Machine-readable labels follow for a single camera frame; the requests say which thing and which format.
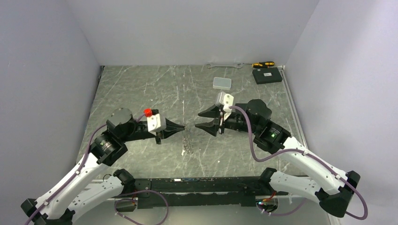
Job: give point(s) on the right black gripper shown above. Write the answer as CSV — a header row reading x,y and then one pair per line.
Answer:
x,y
209,127

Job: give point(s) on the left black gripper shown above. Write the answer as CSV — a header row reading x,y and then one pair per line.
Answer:
x,y
172,127

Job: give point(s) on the metal keyring disc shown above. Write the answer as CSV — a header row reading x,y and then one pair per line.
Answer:
x,y
187,146

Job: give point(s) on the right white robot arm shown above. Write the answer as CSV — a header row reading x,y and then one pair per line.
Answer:
x,y
324,184

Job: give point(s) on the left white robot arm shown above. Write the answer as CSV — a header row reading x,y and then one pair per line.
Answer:
x,y
67,200

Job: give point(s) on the white plastic box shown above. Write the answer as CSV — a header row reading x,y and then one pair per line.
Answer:
x,y
222,83

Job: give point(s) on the silver open-end wrench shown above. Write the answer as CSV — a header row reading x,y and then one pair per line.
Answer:
x,y
223,65

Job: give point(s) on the black rectangular box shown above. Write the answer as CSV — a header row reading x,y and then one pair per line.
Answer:
x,y
267,75

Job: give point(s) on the yellow black screwdriver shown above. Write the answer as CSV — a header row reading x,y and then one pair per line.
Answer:
x,y
266,64

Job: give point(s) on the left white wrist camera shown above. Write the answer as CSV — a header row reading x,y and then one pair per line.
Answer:
x,y
155,122

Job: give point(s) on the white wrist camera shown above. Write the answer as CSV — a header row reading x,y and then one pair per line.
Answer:
x,y
155,122
224,101

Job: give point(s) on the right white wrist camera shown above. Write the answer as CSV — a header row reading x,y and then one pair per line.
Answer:
x,y
224,101

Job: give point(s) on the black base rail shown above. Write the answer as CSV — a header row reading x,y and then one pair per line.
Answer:
x,y
178,192

